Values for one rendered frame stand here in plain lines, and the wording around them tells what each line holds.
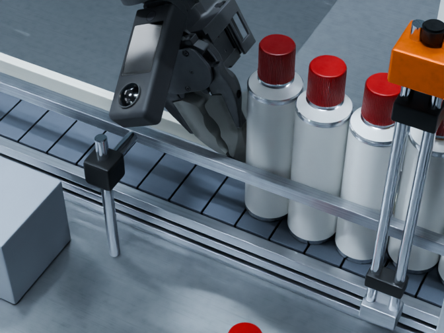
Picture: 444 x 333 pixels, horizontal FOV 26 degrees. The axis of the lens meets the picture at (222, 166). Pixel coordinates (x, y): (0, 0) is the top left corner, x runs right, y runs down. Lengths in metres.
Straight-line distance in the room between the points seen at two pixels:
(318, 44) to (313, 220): 0.33
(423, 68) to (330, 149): 0.21
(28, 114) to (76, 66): 0.16
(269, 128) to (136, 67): 0.13
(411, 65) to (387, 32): 0.55
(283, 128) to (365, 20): 0.39
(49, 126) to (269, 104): 0.32
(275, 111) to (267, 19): 0.46
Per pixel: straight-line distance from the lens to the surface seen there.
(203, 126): 0.95
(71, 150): 1.06
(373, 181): 0.86
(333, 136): 0.86
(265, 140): 0.90
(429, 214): 0.89
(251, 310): 0.97
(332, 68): 0.83
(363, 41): 1.21
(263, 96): 0.87
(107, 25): 1.32
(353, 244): 0.93
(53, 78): 1.10
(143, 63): 0.87
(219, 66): 0.89
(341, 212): 0.89
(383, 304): 0.89
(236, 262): 0.99
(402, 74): 0.69
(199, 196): 1.00
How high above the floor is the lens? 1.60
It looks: 44 degrees down
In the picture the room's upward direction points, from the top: straight up
